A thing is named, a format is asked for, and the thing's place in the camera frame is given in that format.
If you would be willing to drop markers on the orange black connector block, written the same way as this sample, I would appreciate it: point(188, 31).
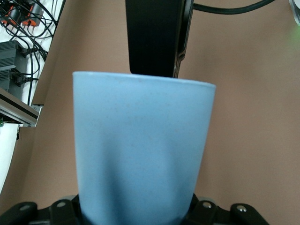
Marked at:
point(8, 17)
point(32, 16)

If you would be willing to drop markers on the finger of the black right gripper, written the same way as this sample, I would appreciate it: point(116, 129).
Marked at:
point(152, 35)
point(186, 23)

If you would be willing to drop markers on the blue plastic cup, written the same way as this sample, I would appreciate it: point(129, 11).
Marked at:
point(140, 140)

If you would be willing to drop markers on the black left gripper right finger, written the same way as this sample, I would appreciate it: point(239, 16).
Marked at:
point(211, 215)

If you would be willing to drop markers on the aluminium frame post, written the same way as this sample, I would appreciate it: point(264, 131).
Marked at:
point(18, 112)

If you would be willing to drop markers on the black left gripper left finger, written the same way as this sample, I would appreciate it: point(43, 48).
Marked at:
point(61, 213)

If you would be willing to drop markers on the brown table cover sheet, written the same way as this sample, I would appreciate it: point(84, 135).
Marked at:
point(246, 117)

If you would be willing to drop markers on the dark grey power supply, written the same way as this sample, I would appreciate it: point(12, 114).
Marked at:
point(9, 56)

